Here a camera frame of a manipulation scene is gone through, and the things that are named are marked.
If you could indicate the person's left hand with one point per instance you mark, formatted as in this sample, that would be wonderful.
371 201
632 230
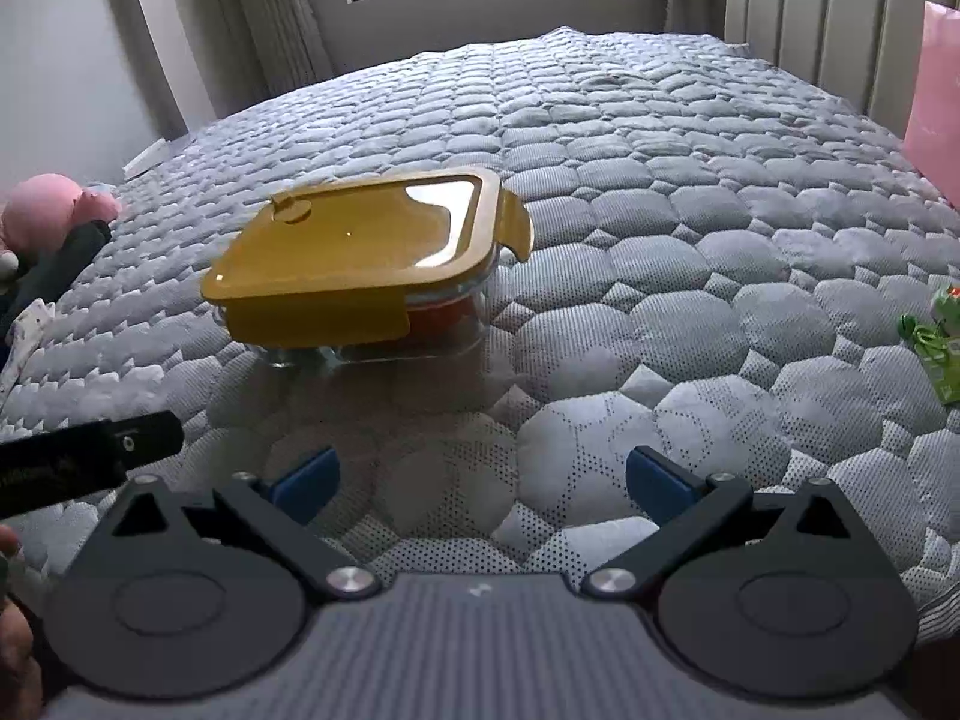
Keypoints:
16 660

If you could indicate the grey quilted bed cover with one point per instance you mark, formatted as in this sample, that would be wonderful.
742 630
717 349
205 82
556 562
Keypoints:
675 240

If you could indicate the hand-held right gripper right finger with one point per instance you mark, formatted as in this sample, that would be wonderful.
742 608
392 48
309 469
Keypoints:
660 486

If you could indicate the pink plush toy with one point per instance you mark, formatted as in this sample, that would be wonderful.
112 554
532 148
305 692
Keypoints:
45 206

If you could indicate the orange object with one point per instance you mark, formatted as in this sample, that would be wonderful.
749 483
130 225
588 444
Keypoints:
442 315

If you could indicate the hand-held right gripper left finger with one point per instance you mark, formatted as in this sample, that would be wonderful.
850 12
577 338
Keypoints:
306 486

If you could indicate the yellow container lid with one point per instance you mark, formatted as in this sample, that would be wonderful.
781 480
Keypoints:
352 255

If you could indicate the white patterned cloth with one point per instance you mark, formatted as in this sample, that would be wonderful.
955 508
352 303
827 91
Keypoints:
26 337

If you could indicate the clear glass container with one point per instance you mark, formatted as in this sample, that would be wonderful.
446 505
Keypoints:
450 330

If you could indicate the dark cloth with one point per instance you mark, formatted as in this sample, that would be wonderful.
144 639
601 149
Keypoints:
52 270

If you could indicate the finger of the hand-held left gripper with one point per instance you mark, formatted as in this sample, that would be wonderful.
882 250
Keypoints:
150 439

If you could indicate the green packet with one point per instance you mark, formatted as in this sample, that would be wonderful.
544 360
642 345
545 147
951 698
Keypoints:
934 349

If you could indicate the pink pillow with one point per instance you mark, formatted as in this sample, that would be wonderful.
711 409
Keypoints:
937 105

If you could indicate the beige padded headboard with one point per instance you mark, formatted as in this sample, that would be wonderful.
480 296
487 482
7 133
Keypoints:
817 30

